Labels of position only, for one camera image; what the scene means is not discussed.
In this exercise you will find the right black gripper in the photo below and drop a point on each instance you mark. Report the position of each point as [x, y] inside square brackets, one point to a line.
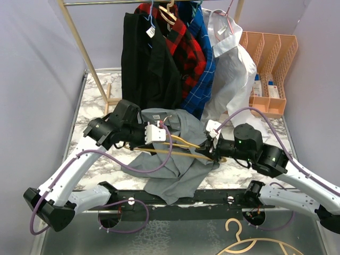
[207, 149]

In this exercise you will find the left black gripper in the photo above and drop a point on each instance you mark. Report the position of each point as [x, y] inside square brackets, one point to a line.
[143, 142]

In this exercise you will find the yellow wire hanger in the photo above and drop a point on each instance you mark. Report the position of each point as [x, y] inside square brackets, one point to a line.
[189, 127]

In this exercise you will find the grey button shirt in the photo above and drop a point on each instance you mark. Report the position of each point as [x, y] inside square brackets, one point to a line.
[180, 177]

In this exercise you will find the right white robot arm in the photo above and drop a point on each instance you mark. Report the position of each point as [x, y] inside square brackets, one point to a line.
[316, 198]

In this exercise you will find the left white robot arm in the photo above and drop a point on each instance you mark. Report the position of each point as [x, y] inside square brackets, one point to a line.
[54, 201]

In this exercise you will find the blue plaid shirt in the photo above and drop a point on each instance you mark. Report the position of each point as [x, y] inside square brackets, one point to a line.
[192, 15]

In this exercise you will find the black hanging shirt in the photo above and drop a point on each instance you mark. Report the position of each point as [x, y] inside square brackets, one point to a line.
[150, 78]

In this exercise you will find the white hanging shirt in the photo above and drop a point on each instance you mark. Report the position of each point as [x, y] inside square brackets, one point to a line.
[235, 71]

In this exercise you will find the red black plaid shirt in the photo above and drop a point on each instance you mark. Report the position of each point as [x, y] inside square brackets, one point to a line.
[185, 50]

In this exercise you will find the beige hanger in foreground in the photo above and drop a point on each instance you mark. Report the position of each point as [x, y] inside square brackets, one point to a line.
[252, 241]

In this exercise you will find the beige wooden hanger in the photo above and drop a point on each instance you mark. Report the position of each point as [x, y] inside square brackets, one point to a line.
[168, 13]

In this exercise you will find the white box in organizer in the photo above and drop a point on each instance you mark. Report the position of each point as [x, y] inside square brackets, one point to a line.
[257, 86]
[272, 88]

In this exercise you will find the orange plastic file organizer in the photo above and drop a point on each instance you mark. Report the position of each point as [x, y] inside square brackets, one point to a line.
[273, 54]

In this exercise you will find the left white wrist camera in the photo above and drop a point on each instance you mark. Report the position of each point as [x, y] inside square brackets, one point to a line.
[155, 133]

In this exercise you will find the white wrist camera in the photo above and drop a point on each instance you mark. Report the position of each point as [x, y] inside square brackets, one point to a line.
[155, 133]
[211, 131]

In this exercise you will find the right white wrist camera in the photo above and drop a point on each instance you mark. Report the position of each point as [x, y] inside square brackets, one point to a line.
[211, 131]

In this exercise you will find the blue wire hanger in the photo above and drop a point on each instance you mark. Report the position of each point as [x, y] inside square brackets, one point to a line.
[151, 16]

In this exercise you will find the pink wire hanger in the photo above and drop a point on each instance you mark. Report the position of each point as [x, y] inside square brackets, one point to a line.
[223, 24]

